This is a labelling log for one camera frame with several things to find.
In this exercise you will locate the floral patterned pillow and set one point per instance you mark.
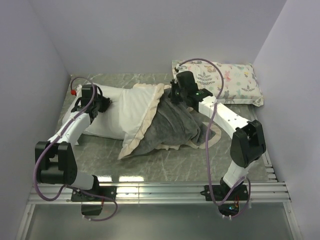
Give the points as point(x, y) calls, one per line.
point(238, 81)

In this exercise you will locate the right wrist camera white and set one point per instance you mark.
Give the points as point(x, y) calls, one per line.
point(179, 69)

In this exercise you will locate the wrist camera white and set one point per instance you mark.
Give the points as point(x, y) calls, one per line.
point(179, 69)
point(76, 91)

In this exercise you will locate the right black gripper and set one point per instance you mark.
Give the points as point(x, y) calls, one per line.
point(173, 97)

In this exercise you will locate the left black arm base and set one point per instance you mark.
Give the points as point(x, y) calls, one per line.
point(92, 201)

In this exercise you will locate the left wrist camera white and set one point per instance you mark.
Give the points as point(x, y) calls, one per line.
point(76, 91)

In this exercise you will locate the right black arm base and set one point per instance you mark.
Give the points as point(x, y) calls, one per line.
point(225, 193)

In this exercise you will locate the white pillow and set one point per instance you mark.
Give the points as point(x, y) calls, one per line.
point(112, 112)

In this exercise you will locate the aluminium front rail frame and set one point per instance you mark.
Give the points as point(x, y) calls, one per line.
point(164, 211)

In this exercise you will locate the grey pillowcase with cream ruffle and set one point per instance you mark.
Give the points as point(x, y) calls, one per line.
point(174, 126)

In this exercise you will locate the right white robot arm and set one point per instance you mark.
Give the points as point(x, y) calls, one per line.
point(247, 137)

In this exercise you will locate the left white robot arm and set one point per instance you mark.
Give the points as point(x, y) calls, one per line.
point(54, 159)

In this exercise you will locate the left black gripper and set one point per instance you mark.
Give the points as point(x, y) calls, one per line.
point(106, 103)

